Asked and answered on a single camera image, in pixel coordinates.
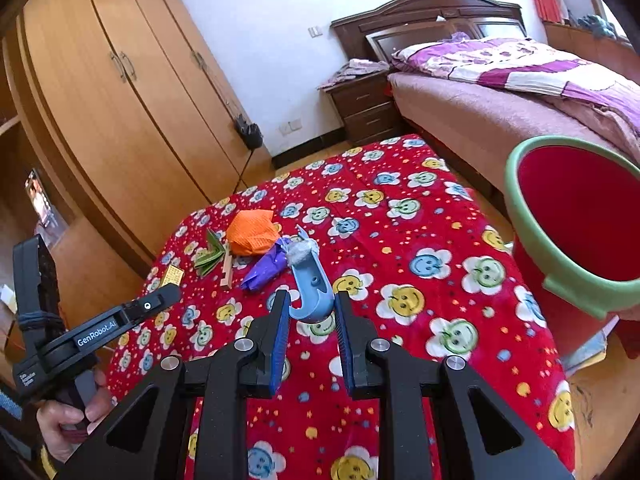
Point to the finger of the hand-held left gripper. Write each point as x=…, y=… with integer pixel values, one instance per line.
x=150, y=305

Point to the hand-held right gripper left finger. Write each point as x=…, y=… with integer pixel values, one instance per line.
x=281, y=345

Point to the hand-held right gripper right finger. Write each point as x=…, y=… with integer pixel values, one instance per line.
x=345, y=345

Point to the yellow textured pad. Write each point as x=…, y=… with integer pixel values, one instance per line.
x=172, y=276

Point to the light blue plastic hook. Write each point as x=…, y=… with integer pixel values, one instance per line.
x=312, y=287

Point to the red bucket with green rim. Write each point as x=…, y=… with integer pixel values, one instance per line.
x=575, y=210

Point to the person's left forearm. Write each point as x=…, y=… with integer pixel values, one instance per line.
x=49, y=465

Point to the person's left hand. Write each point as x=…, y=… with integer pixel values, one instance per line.
x=55, y=435

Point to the green folded booklet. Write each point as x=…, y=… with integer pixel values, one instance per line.
x=210, y=257

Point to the purple crumpled wrapper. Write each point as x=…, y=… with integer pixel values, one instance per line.
x=262, y=270

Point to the small wooden stick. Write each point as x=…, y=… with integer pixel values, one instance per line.
x=227, y=275

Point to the orange crumpled bag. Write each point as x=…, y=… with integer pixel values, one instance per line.
x=252, y=232

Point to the red flower-print blanket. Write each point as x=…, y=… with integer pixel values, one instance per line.
x=415, y=220

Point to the phone with lit screen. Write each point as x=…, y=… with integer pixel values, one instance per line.
x=37, y=195

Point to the wooden wardrobe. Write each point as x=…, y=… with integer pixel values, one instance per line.
x=125, y=125

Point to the dark wooden nightstand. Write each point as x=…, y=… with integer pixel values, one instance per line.
x=370, y=110

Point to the stack of booklets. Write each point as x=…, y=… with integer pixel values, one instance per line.
x=592, y=350

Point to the bed with pink sheet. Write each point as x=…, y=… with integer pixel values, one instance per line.
x=450, y=110

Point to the pink patterned cloth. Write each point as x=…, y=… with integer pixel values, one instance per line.
x=357, y=71

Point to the purple and white quilt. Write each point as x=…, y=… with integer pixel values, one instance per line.
x=500, y=60

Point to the dark wooden headboard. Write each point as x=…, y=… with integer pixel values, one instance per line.
x=425, y=7

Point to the wooden window cabinet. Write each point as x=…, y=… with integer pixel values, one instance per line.
x=590, y=45

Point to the blue-grey crumpled cloth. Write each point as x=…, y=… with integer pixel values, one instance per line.
x=597, y=25

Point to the white wall outlet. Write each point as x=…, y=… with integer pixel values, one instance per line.
x=291, y=126

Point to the white wall switch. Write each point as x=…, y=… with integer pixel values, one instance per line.
x=314, y=31

